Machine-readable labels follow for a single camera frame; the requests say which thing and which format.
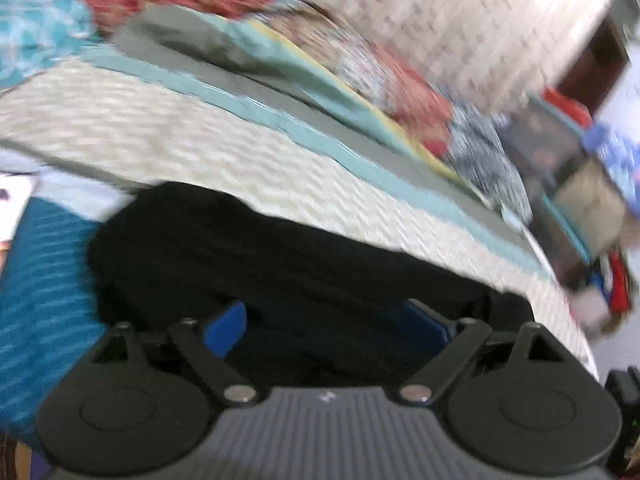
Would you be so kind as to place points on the teal storage box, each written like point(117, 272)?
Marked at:
point(562, 230)

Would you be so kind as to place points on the white woven patterned cloth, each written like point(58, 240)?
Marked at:
point(450, 25)

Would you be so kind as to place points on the black pants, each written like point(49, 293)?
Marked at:
point(300, 280)

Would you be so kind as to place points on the white paper card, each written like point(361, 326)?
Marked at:
point(15, 205)

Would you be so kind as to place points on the black and white patterned cloth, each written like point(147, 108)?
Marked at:
point(490, 165)

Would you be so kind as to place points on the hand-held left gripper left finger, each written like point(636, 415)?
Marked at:
point(226, 327)

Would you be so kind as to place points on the teal and white patterned cloth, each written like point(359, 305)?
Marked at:
point(35, 35)

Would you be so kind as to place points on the blue and beige patterned bedsheet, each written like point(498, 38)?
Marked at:
point(210, 130)

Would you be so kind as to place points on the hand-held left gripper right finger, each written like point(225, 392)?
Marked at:
point(425, 327)

